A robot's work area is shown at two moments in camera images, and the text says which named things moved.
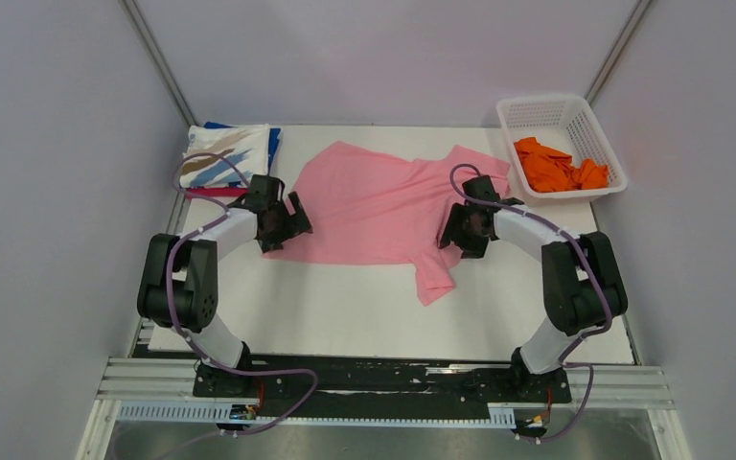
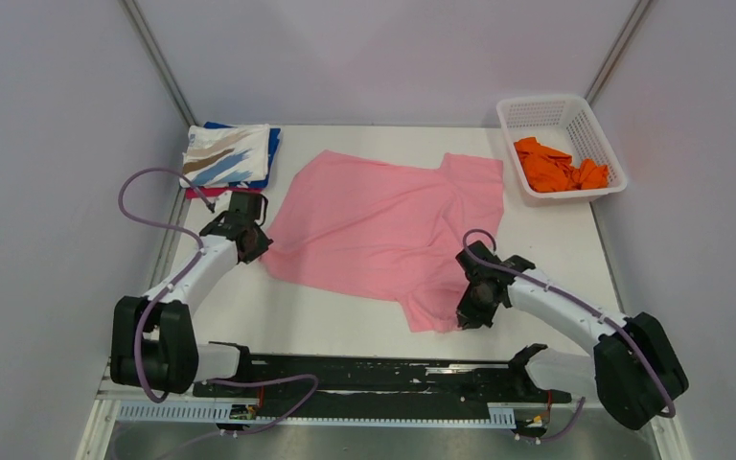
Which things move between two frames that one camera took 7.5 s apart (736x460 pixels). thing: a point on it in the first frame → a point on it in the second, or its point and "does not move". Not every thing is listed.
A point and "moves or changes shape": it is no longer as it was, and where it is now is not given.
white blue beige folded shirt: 245,147 does not move
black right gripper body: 462,231 → 473,308
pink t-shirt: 369,207 moves or changes shape
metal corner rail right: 616,51 does not move
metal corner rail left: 148,39 does not move
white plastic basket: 558,149 does not move
